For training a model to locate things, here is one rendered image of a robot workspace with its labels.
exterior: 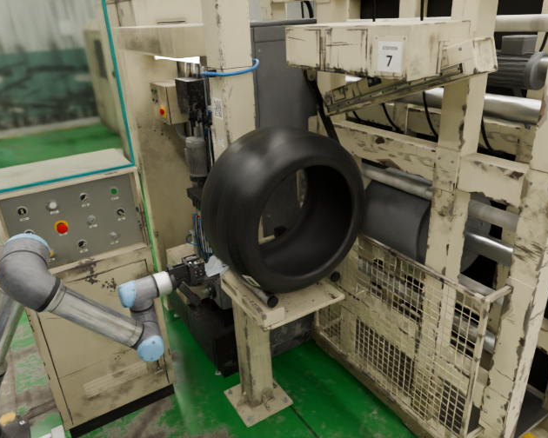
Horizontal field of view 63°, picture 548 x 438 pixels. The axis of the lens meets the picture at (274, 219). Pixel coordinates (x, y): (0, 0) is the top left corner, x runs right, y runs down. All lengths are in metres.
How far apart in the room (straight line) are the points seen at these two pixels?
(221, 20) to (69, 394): 1.74
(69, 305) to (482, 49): 1.28
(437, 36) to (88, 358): 1.91
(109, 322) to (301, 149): 0.75
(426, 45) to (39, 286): 1.19
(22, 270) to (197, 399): 1.52
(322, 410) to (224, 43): 1.77
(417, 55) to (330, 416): 1.74
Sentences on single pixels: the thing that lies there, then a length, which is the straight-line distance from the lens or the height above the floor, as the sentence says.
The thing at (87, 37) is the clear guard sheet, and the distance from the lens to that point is 1.91.
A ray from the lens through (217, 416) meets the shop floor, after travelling 2.48.
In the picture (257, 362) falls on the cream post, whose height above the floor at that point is 0.30.
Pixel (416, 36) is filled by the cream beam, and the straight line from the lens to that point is 1.34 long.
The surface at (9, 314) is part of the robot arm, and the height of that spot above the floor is 1.11.
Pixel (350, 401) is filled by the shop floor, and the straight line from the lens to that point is 2.52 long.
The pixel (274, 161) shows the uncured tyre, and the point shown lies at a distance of 1.39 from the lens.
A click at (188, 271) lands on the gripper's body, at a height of 1.09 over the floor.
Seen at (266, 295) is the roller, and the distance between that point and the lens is 1.61.
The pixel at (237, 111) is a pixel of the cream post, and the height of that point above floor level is 1.50.
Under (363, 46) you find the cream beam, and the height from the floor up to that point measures 1.72.
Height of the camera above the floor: 1.82
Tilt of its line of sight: 24 degrees down
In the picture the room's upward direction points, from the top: 3 degrees counter-clockwise
